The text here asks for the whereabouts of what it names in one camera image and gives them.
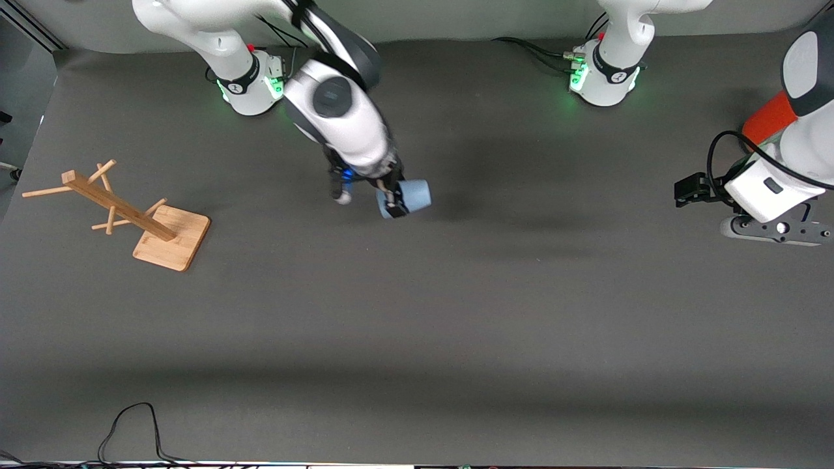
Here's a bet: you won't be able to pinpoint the light blue cup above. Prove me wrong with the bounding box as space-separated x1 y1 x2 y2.
377 180 432 220

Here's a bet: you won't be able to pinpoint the wooden cup rack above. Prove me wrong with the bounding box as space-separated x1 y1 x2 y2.
22 160 211 272

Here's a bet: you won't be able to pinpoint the orange can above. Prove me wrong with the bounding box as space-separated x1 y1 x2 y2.
743 90 799 154

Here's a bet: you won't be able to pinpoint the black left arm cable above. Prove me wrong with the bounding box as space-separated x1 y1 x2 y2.
707 130 834 203

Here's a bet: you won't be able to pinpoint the black right arm base cables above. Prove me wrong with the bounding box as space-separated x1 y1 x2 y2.
254 13 307 82

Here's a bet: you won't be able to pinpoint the black arm base cables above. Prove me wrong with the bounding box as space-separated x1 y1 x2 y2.
254 13 307 82
491 12 610 74

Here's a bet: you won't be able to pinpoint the black left arm base cables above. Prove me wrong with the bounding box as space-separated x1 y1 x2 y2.
491 12 610 74

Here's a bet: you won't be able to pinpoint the black cable at table edge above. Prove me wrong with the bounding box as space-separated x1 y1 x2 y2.
0 402 242 468

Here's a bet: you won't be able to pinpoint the aluminium frame rail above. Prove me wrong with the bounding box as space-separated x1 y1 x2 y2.
0 0 66 51

